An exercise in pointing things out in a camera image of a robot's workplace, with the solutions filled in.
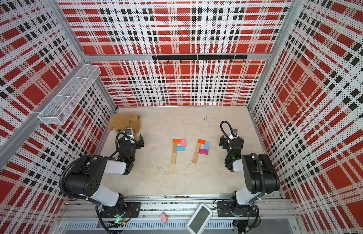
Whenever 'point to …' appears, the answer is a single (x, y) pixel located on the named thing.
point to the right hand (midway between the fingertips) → (232, 135)
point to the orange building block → (177, 141)
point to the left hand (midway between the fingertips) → (135, 134)
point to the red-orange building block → (201, 141)
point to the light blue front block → (180, 148)
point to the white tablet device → (199, 220)
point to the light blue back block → (207, 145)
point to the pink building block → (183, 142)
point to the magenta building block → (203, 151)
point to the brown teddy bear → (121, 123)
